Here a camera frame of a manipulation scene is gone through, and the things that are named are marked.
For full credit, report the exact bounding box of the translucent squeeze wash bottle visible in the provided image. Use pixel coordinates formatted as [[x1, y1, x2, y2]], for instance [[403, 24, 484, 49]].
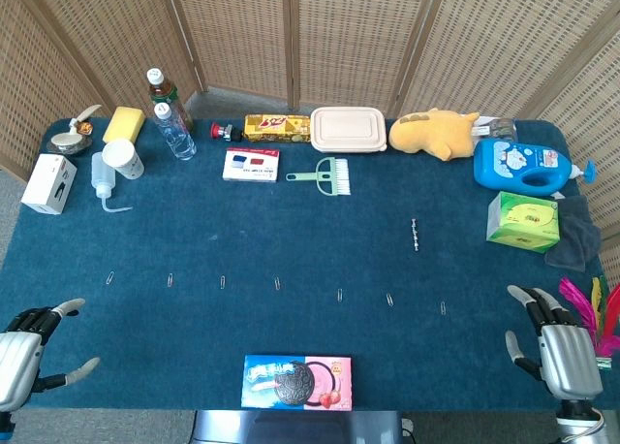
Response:
[[90, 151, 134, 215]]

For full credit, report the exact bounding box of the beige lidded lunch box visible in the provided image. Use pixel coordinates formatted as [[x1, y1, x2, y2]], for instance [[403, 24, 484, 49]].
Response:
[[309, 106, 389, 153]]

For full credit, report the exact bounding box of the red emergency stop button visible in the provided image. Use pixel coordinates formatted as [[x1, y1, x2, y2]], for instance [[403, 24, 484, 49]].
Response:
[[209, 122, 243, 143]]

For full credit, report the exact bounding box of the green label tea bottle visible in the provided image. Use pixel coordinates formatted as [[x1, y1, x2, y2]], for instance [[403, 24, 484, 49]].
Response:
[[146, 67, 195, 134]]

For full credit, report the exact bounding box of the white spoon shaped ornament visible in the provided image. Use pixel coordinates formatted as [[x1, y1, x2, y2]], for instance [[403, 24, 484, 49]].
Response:
[[68, 104, 104, 135]]

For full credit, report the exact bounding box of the clear plastic package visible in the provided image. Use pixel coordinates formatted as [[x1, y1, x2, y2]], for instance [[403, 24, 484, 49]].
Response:
[[472, 115, 518, 143]]

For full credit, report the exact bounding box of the green hand brush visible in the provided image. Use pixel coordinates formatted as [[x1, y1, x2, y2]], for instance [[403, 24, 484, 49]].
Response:
[[285, 156, 352, 197]]

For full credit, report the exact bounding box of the clear water bottle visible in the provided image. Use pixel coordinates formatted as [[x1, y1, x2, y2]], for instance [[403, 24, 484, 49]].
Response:
[[153, 102, 198, 162]]

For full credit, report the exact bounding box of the colourful feather shuttlecock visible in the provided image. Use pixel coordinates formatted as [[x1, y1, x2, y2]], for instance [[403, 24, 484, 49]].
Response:
[[558, 274, 620, 370]]

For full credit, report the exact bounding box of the blue pink Oreo box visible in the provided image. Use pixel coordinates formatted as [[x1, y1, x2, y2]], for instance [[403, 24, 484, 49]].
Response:
[[240, 354, 354, 411]]

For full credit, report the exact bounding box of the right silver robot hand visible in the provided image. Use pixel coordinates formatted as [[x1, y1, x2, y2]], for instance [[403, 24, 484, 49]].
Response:
[[505, 284, 605, 405]]

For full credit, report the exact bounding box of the white cardboard box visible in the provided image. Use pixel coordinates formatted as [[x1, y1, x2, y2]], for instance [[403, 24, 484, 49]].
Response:
[[20, 153, 78, 216]]

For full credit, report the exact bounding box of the blue carpet table cover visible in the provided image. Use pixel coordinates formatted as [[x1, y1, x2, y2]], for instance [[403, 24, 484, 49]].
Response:
[[0, 117, 620, 411]]

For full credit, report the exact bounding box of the yellow sponge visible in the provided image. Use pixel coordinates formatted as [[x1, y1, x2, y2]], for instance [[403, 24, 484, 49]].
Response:
[[102, 106, 146, 145]]

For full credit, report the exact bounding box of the white paper cup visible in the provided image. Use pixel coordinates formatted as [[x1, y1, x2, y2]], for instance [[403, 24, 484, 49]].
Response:
[[101, 139, 146, 180]]

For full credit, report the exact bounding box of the blue detergent bottle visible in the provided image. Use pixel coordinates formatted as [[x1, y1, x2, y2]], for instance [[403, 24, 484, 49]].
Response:
[[473, 139, 598, 197]]

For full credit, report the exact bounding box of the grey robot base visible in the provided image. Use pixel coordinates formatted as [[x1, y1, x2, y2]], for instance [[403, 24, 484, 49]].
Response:
[[191, 408, 404, 444]]

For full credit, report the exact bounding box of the dark grey cloth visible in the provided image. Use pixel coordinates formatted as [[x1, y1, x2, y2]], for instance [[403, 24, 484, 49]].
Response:
[[544, 194, 603, 273]]

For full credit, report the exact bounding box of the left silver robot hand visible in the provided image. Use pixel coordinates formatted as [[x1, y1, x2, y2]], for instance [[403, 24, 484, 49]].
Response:
[[0, 297, 102, 414]]

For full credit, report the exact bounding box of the yellow cracker package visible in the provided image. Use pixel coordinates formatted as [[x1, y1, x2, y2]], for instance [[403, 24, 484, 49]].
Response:
[[243, 113, 312, 143]]

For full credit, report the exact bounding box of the woven rattan folding screen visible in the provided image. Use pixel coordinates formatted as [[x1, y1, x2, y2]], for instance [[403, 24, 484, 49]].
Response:
[[0, 0, 620, 290]]

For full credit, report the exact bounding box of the yellow plush toy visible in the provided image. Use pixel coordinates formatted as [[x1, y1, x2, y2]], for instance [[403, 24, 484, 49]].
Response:
[[388, 107, 481, 162]]

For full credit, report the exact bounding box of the white red-blue card box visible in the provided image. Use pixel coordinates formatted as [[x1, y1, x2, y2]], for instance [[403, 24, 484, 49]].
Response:
[[222, 146, 282, 183]]

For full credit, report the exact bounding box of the green tissue box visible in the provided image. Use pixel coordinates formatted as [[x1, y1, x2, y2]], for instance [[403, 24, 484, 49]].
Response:
[[485, 190, 562, 255]]

